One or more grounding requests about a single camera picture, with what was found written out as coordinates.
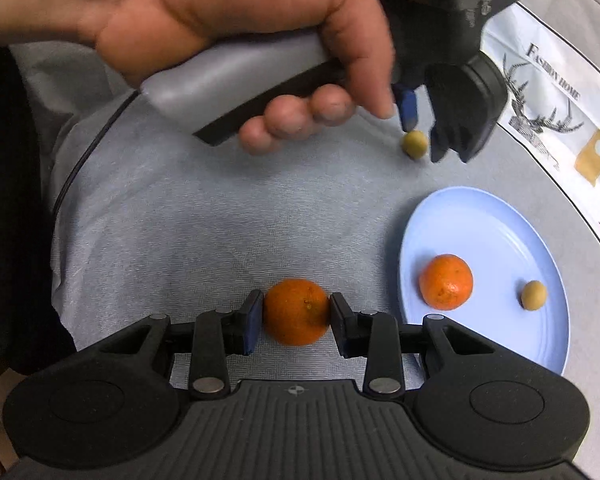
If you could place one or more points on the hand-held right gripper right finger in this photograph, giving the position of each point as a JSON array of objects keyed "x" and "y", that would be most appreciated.
[{"x": 341, "y": 325}]

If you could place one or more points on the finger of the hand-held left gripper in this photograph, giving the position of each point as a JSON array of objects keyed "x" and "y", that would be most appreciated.
[
  {"x": 467, "y": 105},
  {"x": 407, "y": 107}
]

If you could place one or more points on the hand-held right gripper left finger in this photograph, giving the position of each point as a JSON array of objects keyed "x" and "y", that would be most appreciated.
[{"x": 250, "y": 325}]

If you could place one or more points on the small yellow longan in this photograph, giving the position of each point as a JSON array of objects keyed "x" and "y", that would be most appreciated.
[
  {"x": 533, "y": 295},
  {"x": 414, "y": 145}
]

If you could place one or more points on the orange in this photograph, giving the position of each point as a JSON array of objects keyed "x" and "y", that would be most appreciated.
[
  {"x": 446, "y": 281},
  {"x": 296, "y": 312}
]

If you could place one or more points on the light blue plate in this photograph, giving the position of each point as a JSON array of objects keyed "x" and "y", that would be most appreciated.
[{"x": 485, "y": 230}]

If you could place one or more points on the person's left hand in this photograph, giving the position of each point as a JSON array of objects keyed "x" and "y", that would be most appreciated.
[{"x": 205, "y": 5}]

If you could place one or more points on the white printed cloth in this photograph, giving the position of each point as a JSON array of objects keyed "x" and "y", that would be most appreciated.
[{"x": 555, "y": 90}]

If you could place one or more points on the dark cloth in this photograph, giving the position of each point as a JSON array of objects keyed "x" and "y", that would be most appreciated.
[{"x": 15, "y": 210}]

